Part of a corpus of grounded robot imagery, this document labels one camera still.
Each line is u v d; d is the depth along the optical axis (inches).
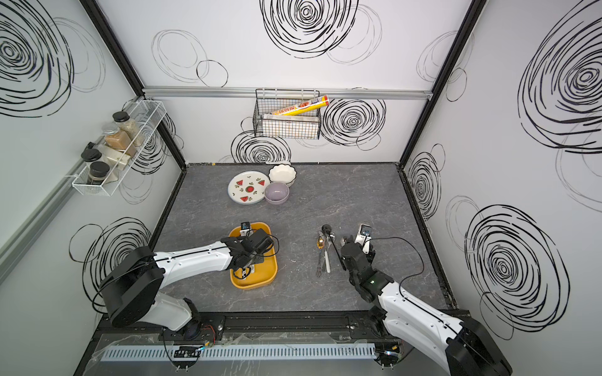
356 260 24.3
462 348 16.2
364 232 28.0
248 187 43.4
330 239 36.8
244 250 25.1
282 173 45.5
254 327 29.5
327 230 37.9
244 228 31.2
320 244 35.9
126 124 29.1
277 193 41.4
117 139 27.8
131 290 16.8
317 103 35.0
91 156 24.4
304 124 34.1
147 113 36.9
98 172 24.2
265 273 31.9
